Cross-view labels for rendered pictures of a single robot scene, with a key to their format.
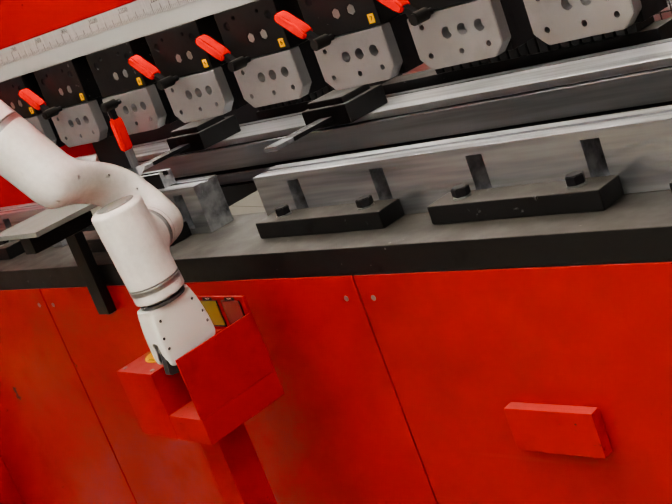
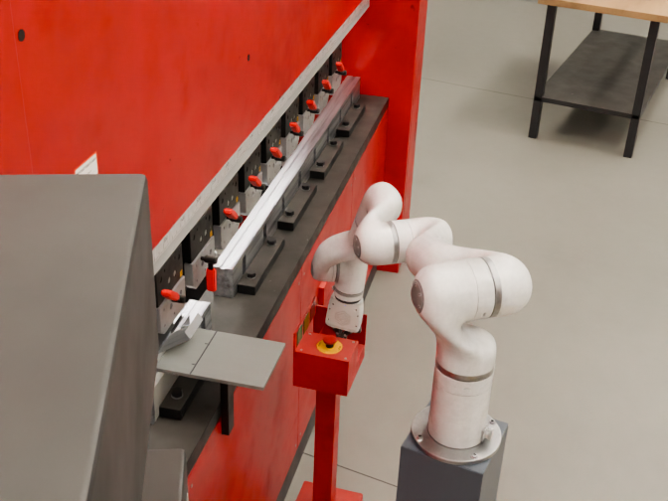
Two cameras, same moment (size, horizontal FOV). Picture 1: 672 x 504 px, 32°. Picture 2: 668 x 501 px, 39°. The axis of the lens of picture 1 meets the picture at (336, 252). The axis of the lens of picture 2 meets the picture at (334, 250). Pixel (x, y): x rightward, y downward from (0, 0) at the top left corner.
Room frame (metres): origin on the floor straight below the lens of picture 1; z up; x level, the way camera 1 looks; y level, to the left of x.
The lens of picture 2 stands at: (3.15, 2.06, 2.33)
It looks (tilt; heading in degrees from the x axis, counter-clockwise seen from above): 30 degrees down; 233
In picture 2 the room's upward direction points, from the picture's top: 2 degrees clockwise
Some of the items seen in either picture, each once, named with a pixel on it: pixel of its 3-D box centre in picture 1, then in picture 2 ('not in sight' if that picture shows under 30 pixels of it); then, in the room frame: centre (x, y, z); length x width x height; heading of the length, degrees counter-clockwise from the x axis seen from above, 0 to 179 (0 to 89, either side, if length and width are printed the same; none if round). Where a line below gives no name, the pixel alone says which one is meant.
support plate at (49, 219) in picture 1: (68, 209); (221, 356); (2.27, 0.46, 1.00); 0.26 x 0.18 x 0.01; 131
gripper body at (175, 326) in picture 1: (174, 321); (345, 308); (1.76, 0.27, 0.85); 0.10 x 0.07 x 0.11; 129
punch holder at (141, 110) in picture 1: (139, 83); (187, 246); (2.23, 0.23, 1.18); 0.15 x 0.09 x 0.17; 41
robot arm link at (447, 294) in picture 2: not in sight; (455, 316); (2.02, 0.96, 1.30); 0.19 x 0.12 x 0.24; 161
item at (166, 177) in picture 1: (139, 182); (168, 340); (2.33, 0.32, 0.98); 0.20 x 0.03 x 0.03; 41
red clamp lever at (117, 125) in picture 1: (119, 124); (209, 273); (2.20, 0.29, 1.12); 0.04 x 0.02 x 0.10; 131
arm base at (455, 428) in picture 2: not in sight; (459, 400); (1.99, 0.97, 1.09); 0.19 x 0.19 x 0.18
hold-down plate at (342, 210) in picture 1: (326, 219); (261, 263); (1.87, 0.00, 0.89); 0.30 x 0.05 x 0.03; 41
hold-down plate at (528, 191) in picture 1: (520, 201); (297, 206); (1.56, -0.27, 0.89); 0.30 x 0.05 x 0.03; 41
